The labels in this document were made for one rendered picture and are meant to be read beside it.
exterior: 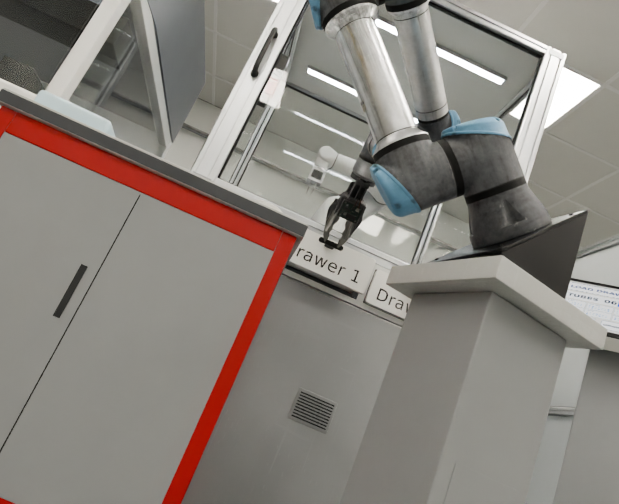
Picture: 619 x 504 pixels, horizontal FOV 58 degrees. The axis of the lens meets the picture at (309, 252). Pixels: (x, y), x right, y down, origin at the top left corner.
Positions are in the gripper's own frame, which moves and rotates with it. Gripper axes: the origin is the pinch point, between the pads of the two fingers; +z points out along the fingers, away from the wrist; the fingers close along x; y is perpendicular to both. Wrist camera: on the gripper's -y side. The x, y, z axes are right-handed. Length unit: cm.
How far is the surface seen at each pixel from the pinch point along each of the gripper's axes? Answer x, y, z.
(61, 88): -81, 6, -9
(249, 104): -40, -30, -21
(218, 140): -43.5, -21.2, -7.9
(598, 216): 211, -294, -25
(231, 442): -3, 24, 57
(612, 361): 89, 0, -1
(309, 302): 1.9, -1.0, 20.9
